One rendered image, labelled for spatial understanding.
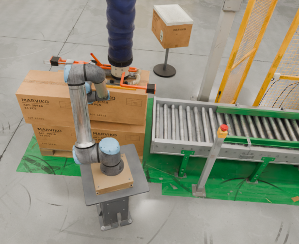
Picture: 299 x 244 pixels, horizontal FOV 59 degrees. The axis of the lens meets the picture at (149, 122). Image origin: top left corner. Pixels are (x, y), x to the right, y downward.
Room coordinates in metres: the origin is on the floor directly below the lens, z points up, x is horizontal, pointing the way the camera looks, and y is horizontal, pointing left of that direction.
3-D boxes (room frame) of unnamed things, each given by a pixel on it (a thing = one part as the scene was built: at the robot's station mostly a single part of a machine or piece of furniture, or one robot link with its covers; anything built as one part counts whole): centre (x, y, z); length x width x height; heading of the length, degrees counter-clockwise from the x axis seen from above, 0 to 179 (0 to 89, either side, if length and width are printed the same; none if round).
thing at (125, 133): (2.35, 0.65, 0.34); 1.20 x 1.00 x 0.40; 92
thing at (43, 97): (2.04, 0.99, 0.74); 0.60 x 0.40 x 0.40; 93
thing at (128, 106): (2.06, 0.35, 0.87); 0.60 x 0.40 x 0.40; 91
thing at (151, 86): (1.81, 0.02, 1.20); 0.09 x 0.08 x 0.05; 1
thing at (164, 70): (3.89, -0.16, 0.31); 0.40 x 0.40 x 0.62
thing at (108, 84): (1.96, 0.32, 1.09); 0.34 x 0.10 x 0.05; 91
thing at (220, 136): (1.60, -0.64, 0.50); 0.07 x 0.07 x 1.00; 2
